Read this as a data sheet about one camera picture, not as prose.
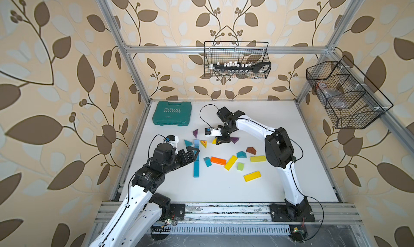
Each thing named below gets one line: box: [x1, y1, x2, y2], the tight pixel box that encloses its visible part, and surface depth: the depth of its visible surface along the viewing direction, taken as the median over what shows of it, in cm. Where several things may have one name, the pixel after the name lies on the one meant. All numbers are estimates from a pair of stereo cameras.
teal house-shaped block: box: [236, 151, 247, 159], surface depth 95 cm
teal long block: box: [193, 160, 200, 178], surface depth 90 cm
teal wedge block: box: [203, 156, 212, 168], surface depth 93 cm
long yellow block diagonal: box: [224, 155, 238, 171], surface depth 93 cm
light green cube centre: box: [237, 162, 245, 171], surface depth 91 cm
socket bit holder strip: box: [212, 60, 272, 74], surface depth 82 cm
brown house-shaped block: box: [245, 146, 257, 155], surface depth 95 cm
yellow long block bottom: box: [243, 170, 262, 183], surface depth 87 cm
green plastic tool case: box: [152, 100, 192, 126], surface depth 110 cm
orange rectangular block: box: [210, 156, 227, 166], surface depth 93 cm
